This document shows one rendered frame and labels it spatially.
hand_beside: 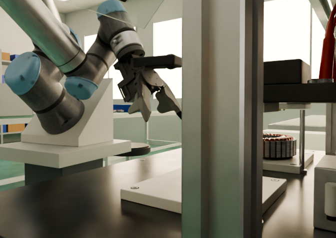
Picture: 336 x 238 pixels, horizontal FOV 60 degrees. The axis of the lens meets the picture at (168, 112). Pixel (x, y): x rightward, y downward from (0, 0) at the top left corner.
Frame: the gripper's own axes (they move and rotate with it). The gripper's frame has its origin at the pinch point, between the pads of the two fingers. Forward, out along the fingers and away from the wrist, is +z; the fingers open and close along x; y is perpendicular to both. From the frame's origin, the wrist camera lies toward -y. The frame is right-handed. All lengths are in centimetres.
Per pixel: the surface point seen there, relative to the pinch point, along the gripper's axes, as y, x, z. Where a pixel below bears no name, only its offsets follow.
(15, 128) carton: 527, -286, -252
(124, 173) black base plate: -1.6, 22.3, 9.7
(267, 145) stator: -18.8, 5.4, 15.1
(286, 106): -24.4, 3.3, 10.5
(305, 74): -31.1, 25.6, 10.9
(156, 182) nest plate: -10.7, 27.4, 13.6
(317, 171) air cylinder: -28.0, 28.3, 19.2
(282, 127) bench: 7, -133, 7
